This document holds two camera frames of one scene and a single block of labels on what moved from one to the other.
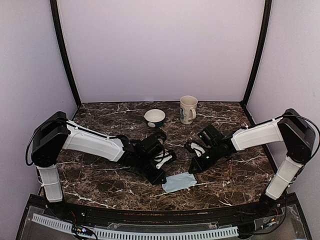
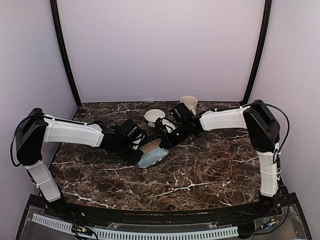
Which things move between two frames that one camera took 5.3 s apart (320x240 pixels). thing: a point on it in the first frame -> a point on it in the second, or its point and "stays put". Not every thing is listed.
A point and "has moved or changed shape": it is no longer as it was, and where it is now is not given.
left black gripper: x=156 y=179 -> x=133 y=160
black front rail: x=284 y=208 stays put
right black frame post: x=244 y=103 stays put
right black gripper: x=200 y=167 -> x=170 y=143
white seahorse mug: x=188 y=111 stays put
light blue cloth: x=179 y=181 has moved or changed shape
